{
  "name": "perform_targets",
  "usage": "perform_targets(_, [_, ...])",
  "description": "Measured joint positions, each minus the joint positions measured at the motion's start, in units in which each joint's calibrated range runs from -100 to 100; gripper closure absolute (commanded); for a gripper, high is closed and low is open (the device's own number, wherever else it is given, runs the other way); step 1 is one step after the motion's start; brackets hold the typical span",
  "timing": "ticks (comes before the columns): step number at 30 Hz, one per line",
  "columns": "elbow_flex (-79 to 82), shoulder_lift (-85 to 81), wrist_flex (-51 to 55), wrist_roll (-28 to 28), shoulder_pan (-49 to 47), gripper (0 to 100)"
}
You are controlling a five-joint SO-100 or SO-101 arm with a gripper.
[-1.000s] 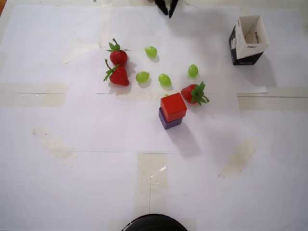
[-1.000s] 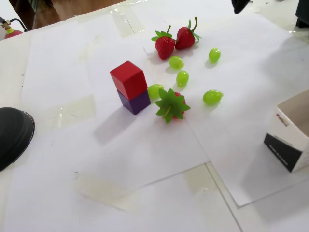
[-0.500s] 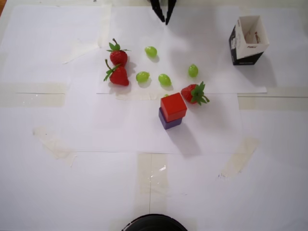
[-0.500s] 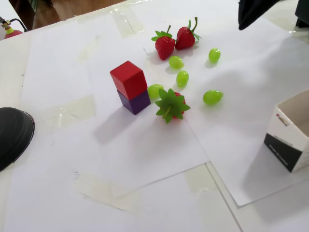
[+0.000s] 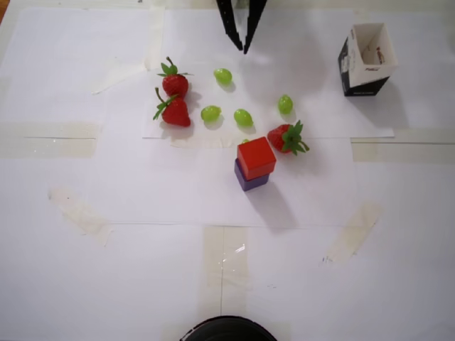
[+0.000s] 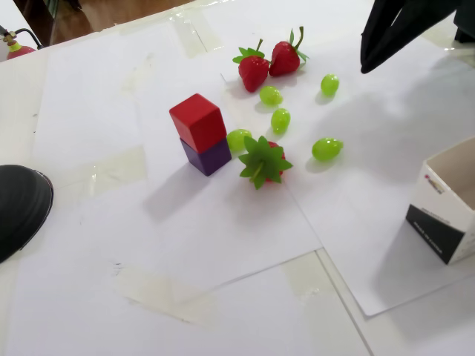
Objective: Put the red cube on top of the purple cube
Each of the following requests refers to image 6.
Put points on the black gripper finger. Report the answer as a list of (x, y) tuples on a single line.
[(419, 18), (376, 26)]

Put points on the red wooden cube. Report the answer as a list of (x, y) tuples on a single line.
[(200, 126)]

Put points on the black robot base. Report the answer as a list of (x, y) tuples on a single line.
[(467, 29)]

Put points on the purple wooden cube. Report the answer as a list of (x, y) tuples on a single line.
[(211, 159)]

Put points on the green plastic grape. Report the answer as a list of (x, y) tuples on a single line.
[(236, 140), (280, 120), (326, 149), (270, 95), (329, 84)]

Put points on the red plastic strawberry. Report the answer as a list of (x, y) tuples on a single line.
[(284, 59), (264, 161), (253, 74)]

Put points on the white paper sheet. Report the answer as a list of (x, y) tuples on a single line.
[(222, 230), (371, 185)]

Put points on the clear tape strip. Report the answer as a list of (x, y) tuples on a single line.
[(193, 33), (308, 274), (107, 168)]

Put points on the white and black cardboard box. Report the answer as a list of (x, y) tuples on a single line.
[(438, 207)]

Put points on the beige masking tape strip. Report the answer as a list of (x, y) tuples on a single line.
[(135, 76), (167, 296)]

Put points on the dark furniture panel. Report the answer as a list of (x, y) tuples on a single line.
[(37, 18)]

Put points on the red fire extinguisher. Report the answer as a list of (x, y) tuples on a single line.
[(20, 52)]

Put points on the black round dome object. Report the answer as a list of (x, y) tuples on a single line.
[(20, 211)]

